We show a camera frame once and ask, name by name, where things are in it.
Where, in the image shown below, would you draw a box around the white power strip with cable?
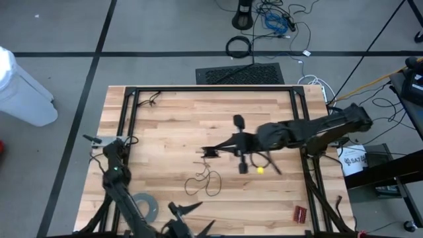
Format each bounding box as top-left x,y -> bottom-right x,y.
296,75 -> 337,119

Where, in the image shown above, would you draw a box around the black equipment cart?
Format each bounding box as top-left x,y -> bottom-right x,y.
343,71 -> 423,229

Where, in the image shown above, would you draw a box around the black floor mat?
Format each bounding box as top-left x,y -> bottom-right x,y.
195,62 -> 286,85

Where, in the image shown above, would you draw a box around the thin dark cord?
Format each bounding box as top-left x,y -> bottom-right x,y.
184,157 -> 223,198

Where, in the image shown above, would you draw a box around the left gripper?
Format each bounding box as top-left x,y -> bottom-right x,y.
161,202 -> 217,238

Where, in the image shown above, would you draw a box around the black hanging cable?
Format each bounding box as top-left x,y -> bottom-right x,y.
326,0 -> 406,106

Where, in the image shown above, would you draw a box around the coiled blue cable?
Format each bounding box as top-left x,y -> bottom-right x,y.
264,12 -> 289,34

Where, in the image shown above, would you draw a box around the red connector block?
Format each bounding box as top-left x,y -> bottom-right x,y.
292,205 -> 308,225

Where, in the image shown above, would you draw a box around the small black cable bundle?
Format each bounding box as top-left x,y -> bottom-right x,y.
136,91 -> 163,108

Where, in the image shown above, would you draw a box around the grey duct tape roll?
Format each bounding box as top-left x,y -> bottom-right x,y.
132,192 -> 159,224

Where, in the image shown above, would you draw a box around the black power strip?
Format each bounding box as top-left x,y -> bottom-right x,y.
282,13 -> 297,33

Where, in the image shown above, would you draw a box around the black cord spool white labels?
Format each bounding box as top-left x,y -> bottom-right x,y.
200,146 -> 221,159

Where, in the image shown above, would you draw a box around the black aluminium table frame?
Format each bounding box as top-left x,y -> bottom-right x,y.
74,85 -> 356,238

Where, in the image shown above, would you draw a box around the black electronic device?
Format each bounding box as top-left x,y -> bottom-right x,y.
404,56 -> 423,106

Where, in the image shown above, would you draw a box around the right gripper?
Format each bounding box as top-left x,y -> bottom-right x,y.
213,114 -> 262,175

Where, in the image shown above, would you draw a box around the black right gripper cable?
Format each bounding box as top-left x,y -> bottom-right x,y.
249,151 -> 282,175

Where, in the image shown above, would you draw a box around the yellow floor cable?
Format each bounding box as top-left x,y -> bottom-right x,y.
333,56 -> 423,102

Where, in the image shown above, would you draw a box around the brown cable with plug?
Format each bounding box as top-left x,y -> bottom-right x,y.
334,194 -> 344,219

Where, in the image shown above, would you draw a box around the coiled black floor cable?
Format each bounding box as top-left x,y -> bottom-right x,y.
225,35 -> 252,60

